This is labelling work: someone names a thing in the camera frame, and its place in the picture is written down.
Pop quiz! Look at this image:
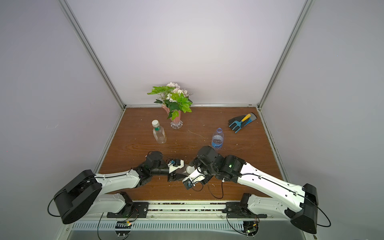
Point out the white bottle cap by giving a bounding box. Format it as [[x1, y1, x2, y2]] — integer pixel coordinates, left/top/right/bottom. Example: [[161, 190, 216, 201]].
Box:
[[186, 166, 196, 175], [152, 120, 160, 128]]

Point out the green label clear bottle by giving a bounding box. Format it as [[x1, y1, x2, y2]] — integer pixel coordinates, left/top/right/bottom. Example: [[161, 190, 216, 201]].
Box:
[[153, 125, 167, 144]]

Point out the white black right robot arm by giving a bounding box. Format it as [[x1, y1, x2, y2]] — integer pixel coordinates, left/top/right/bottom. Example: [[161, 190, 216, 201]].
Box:
[[183, 146, 319, 234]]

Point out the blue label water bottle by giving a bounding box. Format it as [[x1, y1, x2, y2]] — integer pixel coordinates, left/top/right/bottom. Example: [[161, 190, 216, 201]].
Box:
[[212, 128, 224, 150]]

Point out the blue yellow garden hand rake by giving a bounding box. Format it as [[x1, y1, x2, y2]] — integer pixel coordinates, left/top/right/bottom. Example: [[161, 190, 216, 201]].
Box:
[[229, 114, 251, 133]]

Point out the black blue work glove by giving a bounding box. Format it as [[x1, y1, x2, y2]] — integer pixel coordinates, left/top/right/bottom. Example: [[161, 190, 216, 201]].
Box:
[[228, 113, 257, 133]]

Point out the pink vase with flowers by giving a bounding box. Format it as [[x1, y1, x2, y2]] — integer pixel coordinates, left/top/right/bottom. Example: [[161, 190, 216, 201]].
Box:
[[147, 82, 193, 130]]

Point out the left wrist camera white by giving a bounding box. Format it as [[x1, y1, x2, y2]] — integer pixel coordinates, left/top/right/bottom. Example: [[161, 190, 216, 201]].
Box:
[[168, 159, 185, 174]]

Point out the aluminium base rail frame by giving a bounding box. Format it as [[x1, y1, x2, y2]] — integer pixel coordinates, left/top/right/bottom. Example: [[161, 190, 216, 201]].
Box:
[[57, 194, 317, 240]]

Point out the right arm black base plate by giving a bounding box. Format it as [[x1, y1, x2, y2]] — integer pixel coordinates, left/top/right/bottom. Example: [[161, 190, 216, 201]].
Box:
[[222, 202, 268, 219]]

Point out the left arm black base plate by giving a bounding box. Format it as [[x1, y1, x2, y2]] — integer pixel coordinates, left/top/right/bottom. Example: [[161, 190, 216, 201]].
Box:
[[107, 202, 149, 219]]

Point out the aluminium corner frame post right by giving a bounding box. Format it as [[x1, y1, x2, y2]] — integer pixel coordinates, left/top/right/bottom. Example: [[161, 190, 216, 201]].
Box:
[[258, 0, 314, 110]]

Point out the aluminium corner frame post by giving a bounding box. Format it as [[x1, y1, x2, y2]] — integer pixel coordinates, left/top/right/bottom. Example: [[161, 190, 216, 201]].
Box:
[[258, 0, 314, 110], [58, 0, 126, 110]]

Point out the aluminium corner frame post left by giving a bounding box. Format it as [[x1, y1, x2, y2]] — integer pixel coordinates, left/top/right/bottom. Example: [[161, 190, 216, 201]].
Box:
[[58, 0, 126, 110]]

